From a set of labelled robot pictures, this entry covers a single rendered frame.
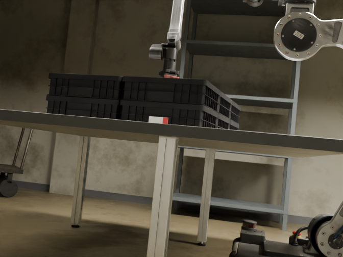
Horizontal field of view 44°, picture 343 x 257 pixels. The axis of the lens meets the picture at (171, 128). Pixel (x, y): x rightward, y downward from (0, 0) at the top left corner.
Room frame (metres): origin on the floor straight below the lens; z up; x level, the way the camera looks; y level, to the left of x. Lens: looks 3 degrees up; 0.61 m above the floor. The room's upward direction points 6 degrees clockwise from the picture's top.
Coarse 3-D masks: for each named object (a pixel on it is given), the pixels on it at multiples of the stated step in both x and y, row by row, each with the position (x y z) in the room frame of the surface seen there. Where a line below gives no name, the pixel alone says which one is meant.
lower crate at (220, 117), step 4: (220, 116) 2.11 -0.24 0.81; (224, 116) 2.19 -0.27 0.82; (216, 120) 2.09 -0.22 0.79; (220, 120) 2.16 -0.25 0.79; (224, 120) 2.20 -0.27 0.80; (228, 120) 2.30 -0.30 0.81; (216, 124) 2.10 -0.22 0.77; (220, 124) 2.16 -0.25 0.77; (224, 124) 2.26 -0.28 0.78; (220, 128) 2.16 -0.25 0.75; (224, 128) 2.24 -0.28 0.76
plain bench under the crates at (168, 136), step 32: (32, 128) 2.44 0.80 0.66; (64, 128) 1.81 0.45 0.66; (96, 128) 1.48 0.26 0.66; (128, 128) 1.46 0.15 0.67; (160, 128) 1.43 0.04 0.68; (192, 128) 1.41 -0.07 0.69; (160, 160) 1.48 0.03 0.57; (160, 192) 1.48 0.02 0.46; (160, 224) 1.48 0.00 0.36; (160, 256) 1.48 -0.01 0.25
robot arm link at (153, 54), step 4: (172, 36) 1.92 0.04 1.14; (176, 36) 1.92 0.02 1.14; (168, 40) 1.92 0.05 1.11; (172, 40) 1.92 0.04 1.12; (156, 44) 1.95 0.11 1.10; (160, 44) 1.94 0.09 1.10; (164, 44) 1.93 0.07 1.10; (168, 44) 1.92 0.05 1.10; (172, 44) 1.92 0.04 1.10; (152, 48) 1.92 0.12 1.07; (156, 48) 1.92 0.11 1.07; (160, 48) 1.92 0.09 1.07; (176, 48) 1.95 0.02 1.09; (152, 52) 1.92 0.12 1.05; (156, 52) 1.91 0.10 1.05; (160, 52) 1.91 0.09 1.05; (152, 56) 1.92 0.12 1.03; (156, 56) 1.92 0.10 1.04; (160, 56) 1.91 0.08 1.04
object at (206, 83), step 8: (128, 80) 1.91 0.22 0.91; (136, 80) 1.89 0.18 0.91; (144, 80) 1.88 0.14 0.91; (152, 80) 1.87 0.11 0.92; (160, 80) 1.86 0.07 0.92; (168, 80) 1.84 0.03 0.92; (176, 80) 1.83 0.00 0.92; (184, 80) 1.82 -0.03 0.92; (192, 80) 1.81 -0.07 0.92; (200, 80) 1.80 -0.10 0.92; (216, 88) 1.98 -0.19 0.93
